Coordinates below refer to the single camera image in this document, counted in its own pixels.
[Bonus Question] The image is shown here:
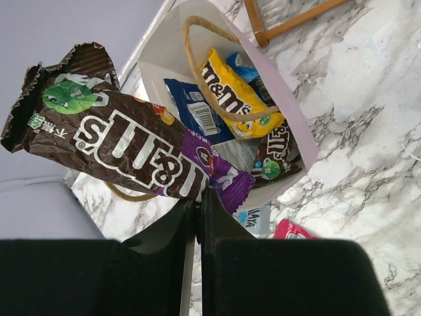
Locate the wooden shelf rack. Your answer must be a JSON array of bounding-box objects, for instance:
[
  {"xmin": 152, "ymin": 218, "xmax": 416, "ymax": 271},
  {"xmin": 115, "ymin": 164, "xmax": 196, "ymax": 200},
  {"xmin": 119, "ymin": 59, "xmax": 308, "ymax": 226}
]
[{"xmin": 244, "ymin": 0, "xmax": 347, "ymax": 48}]

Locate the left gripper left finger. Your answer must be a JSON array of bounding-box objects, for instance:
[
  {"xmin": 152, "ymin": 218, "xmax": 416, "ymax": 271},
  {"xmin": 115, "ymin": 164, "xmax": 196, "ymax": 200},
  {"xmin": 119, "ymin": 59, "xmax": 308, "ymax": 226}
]
[{"xmin": 1, "ymin": 200, "xmax": 194, "ymax": 315}]

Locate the yellow m&m's packet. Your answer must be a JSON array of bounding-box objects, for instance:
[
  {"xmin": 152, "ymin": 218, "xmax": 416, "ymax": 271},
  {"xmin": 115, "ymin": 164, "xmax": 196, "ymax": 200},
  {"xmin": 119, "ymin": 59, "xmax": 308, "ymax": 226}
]
[{"xmin": 201, "ymin": 48, "xmax": 285, "ymax": 140}]

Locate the purple m&m's packet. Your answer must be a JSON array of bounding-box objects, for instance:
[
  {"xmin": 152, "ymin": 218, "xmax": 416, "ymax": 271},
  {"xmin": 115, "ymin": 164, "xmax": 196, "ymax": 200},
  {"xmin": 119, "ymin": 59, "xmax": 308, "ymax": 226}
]
[
  {"xmin": 1, "ymin": 42, "xmax": 255, "ymax": 213},
  {"xmin": 251, "ymin": 120, "xmax": 301, "ymax": 188}
]

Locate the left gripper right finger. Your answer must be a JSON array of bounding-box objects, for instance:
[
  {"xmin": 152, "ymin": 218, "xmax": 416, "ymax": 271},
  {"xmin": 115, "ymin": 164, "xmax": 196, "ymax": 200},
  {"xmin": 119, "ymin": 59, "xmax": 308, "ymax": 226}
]
[{"xmin": 200, "ymin": 189, "xmax": 389, "ymax": 315}]

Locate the blue white snack bar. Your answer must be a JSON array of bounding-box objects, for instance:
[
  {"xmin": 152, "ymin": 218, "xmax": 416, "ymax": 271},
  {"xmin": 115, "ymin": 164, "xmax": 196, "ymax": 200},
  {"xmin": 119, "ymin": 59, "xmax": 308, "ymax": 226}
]
[{"xmin": 226, "ymin": 52, "xmax": 275, "ymax": 107}]

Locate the grey blue snack packet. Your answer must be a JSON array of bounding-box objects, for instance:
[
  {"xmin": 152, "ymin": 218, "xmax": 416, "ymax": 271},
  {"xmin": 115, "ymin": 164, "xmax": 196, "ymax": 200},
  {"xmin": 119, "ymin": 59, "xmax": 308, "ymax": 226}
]
[{"xmin": 233, "ymin": 204, "xmax": 270, "ymax": 235}]

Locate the blue Burts chips bag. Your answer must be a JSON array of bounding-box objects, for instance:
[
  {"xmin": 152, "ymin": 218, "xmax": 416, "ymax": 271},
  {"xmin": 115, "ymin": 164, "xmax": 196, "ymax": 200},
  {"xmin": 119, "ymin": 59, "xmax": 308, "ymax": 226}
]
[{"xmin": 163, "ymin": 78, "xmax": 257, "ymax": 172}]

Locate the pink paper bag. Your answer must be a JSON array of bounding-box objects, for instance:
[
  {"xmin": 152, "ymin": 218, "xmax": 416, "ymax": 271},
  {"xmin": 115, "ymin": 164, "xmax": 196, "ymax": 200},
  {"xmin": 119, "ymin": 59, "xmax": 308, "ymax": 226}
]
[{"xmin": 137, "ymin": 1, "xmax": 318, "ymax": 209}]

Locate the pink snack packet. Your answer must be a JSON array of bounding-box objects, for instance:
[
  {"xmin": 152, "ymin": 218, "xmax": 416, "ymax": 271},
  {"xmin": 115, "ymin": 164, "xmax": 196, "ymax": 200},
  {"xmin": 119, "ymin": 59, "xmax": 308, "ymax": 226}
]
[{"xmin": 273, "ymin": 219, "xmax": 317, "ymax": 240}]

